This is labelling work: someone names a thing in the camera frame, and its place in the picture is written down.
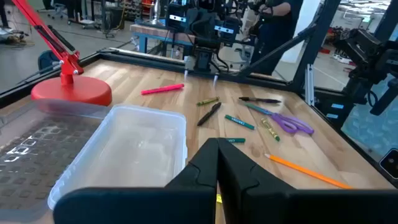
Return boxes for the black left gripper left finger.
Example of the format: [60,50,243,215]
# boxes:
[166,138,218,190]

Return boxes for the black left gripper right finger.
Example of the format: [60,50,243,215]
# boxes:
[218,138,295,224]

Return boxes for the black pen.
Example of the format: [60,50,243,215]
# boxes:
[197,101,223,127]

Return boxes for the yellow-green crayon black bands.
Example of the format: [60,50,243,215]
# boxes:
[260,117,281,142]

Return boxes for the olive green crayon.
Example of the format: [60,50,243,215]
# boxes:
[196,96,220,107]

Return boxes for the orange pencil with eraser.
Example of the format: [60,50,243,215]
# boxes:
[264,152,354,190]

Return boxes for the purple scissors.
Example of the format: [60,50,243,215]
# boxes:
[244,102,315,135]

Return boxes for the clear plastic supply box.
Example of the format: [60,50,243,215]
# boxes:
[47,104,188,211]

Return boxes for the dark purple pen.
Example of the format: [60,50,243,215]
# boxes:
[238,96,282,105]

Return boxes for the pink highlighter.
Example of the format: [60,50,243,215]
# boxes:
[141,83,185,96]

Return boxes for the translucent grey box lid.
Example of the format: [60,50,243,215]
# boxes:
[0,98,111,222]

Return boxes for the person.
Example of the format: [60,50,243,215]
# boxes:
[248,0,304,75]

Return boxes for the red desk lamp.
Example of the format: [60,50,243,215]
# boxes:
[11,0,113,106]

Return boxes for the blue chair back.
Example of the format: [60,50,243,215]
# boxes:
[37,50,63,71]

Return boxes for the white metal bracket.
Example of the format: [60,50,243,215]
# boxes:
[304,63,315,106]

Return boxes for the black aluminium table frame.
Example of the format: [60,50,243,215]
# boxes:
[0,0,398,187]

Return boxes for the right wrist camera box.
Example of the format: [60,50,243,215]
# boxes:
[213,25,234,35]

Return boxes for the blue frame workbench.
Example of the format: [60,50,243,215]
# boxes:
[129,24,195,55]

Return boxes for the small black camera box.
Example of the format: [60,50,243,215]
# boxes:
[378,148,398,180]

